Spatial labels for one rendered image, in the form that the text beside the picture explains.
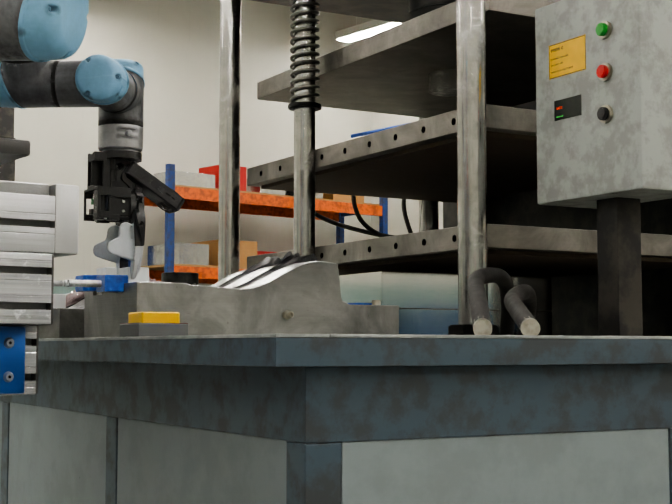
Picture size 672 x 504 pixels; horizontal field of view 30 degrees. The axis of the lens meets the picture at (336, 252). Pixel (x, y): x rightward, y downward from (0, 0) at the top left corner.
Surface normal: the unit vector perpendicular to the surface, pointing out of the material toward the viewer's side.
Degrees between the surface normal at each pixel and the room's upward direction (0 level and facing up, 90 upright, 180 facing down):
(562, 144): 90
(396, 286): 90
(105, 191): 90
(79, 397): 90
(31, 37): 137
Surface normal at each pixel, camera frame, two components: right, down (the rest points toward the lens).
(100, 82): -0.07, -0.07
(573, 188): -0.87, -0.04
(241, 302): 0.50, -0.07
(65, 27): 0.99, 0.09
